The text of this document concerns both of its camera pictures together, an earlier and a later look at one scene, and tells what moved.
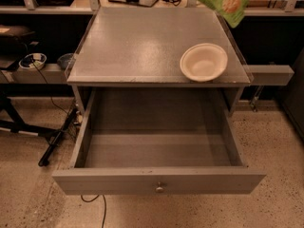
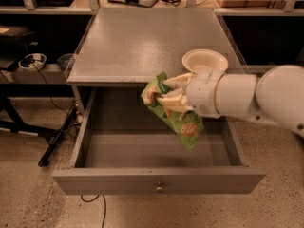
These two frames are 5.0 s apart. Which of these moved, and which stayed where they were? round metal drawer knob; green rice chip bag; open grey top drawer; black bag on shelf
Moved: green rice chip bag
Stayed: black bag on shelf; open grey top drawer; round metal drawer knob
